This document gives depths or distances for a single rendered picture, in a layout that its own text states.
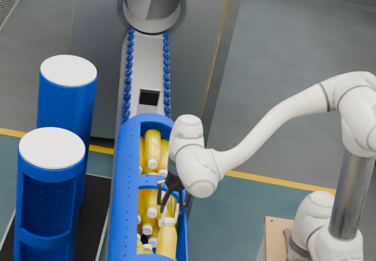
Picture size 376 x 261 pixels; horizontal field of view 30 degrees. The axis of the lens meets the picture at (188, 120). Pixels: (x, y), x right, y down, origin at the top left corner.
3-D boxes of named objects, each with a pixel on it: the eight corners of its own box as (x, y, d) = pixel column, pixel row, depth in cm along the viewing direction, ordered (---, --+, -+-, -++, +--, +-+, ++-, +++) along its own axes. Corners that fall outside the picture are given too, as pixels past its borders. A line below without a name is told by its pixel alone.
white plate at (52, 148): (10, 133, 302) (10, 135, 302) (32, 173, 284) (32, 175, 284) (70, 122, 315) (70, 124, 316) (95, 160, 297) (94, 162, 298)
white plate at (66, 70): (105, 65, 359) (105, 67, 359) (56, 48, 363) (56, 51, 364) (82, 91, 337) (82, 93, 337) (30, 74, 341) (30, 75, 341)
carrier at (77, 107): (90, 193, 410) (46, 177, 414) (106, 66, 360) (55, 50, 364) (69, 223, 387) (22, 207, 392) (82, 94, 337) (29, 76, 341)
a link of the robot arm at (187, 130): (163, 146, 234) (171, 171, 224) (170, 108, 225) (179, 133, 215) (194, 145, 237) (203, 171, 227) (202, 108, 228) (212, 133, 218)
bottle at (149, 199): (145, 186, 278) (144, 219, 263) (141, 172, 274) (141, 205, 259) (162, 184, 277) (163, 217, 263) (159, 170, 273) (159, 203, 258)
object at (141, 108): (155, 113, 351) (160, 88, 342) (155, 118, 348) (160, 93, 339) (136, 111, 350) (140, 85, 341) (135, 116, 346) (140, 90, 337)
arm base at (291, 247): (325, 228, 289) (328, 218, 286) (333, 268, 270) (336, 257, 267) (281, 223, 288) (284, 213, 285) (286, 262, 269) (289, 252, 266)
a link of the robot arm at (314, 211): (322, 223, 283) (335, 181, 270) (339, 256, 268) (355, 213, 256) (284, 224, 279) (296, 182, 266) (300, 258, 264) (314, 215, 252)
